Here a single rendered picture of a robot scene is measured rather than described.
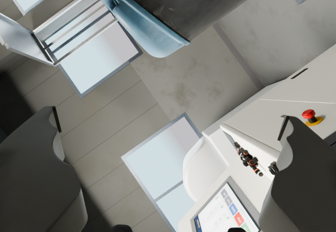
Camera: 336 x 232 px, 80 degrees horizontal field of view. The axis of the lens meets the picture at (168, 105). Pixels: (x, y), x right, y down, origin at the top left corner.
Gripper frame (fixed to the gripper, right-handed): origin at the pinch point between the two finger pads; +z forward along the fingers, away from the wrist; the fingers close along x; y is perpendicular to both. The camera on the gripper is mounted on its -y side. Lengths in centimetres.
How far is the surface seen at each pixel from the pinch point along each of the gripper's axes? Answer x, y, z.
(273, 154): 35, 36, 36
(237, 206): 36, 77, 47
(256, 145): 35, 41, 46
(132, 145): -39, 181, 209
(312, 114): 46, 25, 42
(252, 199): 41, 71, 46
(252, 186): 43, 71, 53
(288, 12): 94, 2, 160
